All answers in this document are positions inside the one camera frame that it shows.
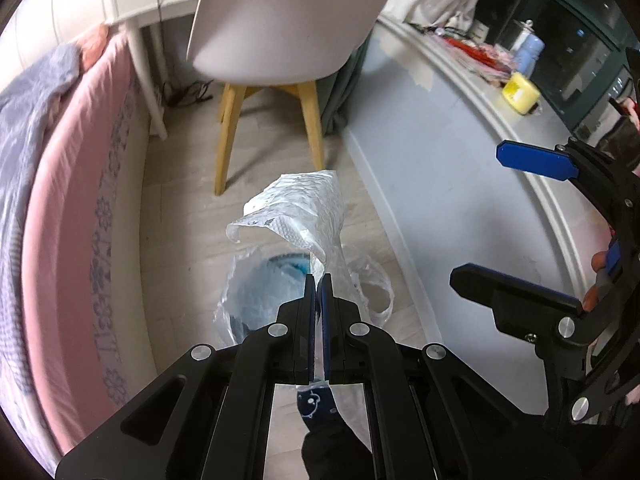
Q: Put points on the translucent garbage bag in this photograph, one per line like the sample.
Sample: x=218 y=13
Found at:
x=250 y=305

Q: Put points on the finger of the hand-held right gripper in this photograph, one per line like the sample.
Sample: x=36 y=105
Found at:
x=515 y=295
x=535 y=160

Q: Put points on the bed with pink sheet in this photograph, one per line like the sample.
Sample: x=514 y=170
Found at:
x=75 y=210

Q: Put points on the red packet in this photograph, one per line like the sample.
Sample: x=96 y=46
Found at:
x=465 y=47

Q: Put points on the cream padded headboard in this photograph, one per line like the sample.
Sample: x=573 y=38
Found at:
x=60 y=10

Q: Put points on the blue-grey blanket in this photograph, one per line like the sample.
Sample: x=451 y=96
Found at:
x=35 y=95

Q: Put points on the light blue thermos bottle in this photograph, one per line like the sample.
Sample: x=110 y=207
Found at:
x=530 y=55

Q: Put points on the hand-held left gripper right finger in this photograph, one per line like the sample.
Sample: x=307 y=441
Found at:
x=326 y=340

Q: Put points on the navy printed sock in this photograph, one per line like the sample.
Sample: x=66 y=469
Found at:
x=315 y=405

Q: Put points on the person's right hand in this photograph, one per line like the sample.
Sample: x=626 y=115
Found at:
x=596 y=262

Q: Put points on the yellow jar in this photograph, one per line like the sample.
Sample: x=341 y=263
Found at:
x=520 y=92

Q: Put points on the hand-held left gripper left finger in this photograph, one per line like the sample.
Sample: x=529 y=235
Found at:
x=309 y=340

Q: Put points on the bubble wrap sheet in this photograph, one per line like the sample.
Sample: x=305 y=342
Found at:
x=300 y=210

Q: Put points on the green curtain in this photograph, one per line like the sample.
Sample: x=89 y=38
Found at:
x=345 y=95

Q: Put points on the white chair with wooden legs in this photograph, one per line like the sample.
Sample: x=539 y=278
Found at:
x=280 y=20

